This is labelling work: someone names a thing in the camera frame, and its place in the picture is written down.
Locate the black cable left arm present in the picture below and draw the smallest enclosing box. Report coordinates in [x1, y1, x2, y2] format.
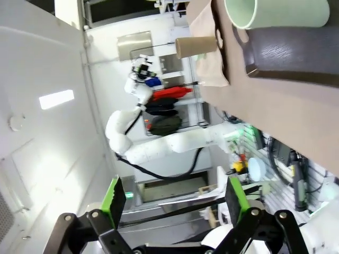
[115, 105, 204, 178]

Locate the dark green garment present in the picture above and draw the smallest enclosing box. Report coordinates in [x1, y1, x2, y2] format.
[148, 116, 183, 137]

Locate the pale round bowl-shaped object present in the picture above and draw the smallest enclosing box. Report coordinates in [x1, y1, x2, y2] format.
[247, 157, 267, 182]

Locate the rectangular ceiling light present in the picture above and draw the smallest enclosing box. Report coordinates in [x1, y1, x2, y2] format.
[39, 89, 75, 109]

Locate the black garment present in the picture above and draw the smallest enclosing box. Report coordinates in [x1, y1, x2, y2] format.
[145, 98, 177, 116]

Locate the red garment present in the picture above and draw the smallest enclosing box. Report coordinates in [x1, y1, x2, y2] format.
[152, 87, 192, 101]

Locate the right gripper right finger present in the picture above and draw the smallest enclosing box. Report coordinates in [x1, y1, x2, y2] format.
[214, 176, 310, 254]

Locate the tall brown cup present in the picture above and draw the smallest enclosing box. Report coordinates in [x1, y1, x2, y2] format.
[175, 36, 218, 59]

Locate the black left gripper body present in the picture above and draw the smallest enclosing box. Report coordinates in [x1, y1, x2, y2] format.
[133, 61, 154, 79]

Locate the tall light green cup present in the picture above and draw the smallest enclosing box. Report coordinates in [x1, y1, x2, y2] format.
[224, 0, 331, 30]

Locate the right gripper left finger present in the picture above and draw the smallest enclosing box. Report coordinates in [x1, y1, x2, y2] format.
[46, 176, 133, 254]

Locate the beige cloth mat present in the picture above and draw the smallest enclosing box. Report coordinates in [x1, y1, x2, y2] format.
[187, 0, 230, 87]

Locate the round white ceiling detector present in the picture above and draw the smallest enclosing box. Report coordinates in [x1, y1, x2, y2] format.
[7, 115, 27, 132]

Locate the yellow emergency stop box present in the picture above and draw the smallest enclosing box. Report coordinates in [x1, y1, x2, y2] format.
[232, 160, 248, 174]

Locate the metal ceiling panel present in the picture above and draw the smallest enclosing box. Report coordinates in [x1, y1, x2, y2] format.
[117, 31, 154, 62]

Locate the dark brown serving tray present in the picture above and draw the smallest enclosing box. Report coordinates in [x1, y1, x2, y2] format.
[211, 0, 231, 86]
[233, 25, 339, 88]

